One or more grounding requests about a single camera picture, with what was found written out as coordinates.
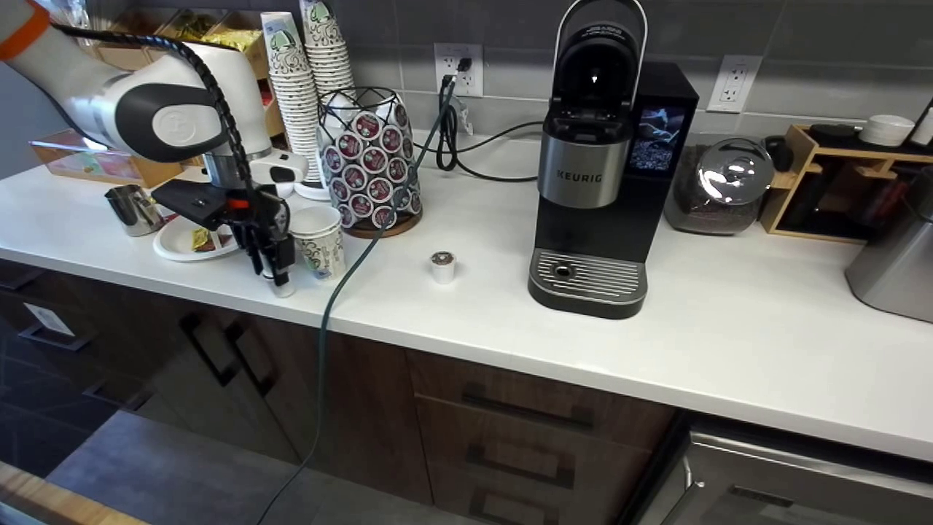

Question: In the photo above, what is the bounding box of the black power cord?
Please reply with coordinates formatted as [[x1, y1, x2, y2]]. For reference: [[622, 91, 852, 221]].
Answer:
[[431, 55, 547, 186]]

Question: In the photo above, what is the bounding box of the stainless steel dishwasher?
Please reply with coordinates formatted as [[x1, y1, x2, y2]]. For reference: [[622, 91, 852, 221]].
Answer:
[[639, 416, 933, 525]]

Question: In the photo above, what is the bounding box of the black silver Keurig coffee machine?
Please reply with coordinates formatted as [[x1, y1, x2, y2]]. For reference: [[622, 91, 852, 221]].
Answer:
[[525, 0, 703, 322]]

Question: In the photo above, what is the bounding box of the white wall outlet with plug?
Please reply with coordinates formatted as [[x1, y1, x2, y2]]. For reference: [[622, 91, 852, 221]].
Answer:
[[431, 40, 487, 98]]

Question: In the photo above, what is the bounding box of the white cup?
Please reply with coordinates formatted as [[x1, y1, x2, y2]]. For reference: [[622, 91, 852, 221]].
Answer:
[[858, 112, 917, 149]]

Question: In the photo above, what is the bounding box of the patterned paper cup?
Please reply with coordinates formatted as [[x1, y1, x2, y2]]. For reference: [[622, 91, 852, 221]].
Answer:
[[285, 201, 353, 282]]

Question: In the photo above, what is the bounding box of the white round plate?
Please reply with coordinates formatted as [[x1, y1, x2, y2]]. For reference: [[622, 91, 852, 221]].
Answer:
[[148, 212, 245, 266]]

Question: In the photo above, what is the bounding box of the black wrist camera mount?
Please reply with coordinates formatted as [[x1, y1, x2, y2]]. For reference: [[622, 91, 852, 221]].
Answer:
[[148, 177, 234, 234]]

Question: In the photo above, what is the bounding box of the small metal pitcher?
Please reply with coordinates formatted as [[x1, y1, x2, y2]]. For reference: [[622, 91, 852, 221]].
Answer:
[[103, 180, 167, 238]]

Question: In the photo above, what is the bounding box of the white label on cabinet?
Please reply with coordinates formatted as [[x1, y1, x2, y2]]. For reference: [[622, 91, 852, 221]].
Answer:
[[21, 300, 79, 341]]

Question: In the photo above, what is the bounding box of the empty white wall outlet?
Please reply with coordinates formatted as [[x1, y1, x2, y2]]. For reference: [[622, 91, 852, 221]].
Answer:
[[705, 52, 764, 116]]

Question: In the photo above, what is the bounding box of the wooden countertop rack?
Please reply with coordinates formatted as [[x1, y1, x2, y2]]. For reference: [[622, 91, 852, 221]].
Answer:
[[757, 123, 933, 243]]

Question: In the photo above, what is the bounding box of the long black drawer handle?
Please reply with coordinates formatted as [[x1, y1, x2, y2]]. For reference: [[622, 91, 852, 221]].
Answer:
[[457, 378, 597, 434]]

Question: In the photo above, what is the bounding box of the short black drawer handle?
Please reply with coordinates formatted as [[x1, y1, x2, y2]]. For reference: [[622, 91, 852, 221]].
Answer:
[[463, 441, 578, 489]]

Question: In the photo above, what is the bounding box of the black cabinet door handle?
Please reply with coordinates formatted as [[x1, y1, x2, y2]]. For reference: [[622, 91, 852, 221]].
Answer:
[[181, 308, 241, 389], [225, 317, 282, 397]]

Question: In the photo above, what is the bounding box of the stainless steel appliance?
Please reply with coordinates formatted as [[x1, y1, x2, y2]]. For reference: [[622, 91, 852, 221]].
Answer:
[[843, 190, 933, 326]]

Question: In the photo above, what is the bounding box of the light wooden board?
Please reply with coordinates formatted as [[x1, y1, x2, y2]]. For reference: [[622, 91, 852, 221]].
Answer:
[[0, 457, 148, 525]]

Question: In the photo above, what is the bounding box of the short stack of paper cups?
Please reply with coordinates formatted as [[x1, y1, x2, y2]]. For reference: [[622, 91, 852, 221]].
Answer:
[[298, 0, 358, 103]]

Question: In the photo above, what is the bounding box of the long green cable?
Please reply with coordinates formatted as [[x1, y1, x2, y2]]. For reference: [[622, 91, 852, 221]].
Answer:
[[253, 72, 460, 525]]

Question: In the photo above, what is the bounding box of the yellow red packet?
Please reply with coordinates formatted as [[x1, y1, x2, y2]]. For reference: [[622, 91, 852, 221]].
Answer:
[[190, 224, 225, 256]]

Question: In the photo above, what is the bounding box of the tall stack of paper cups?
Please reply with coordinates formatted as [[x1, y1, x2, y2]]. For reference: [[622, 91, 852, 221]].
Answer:
[[257, 9, 326, 190]]

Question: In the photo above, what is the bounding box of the cardboard box with clear lid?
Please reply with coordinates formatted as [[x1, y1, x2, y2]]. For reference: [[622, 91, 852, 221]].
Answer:
[[27, 135, 190, 190]]

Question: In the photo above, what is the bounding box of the wire carousel with coffee pods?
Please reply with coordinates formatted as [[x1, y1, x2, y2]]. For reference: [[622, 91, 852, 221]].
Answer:
[[314, 84, 426, 243]]

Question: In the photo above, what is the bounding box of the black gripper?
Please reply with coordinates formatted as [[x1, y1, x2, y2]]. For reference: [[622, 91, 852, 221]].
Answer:
[[218, 180, 299, 291]]

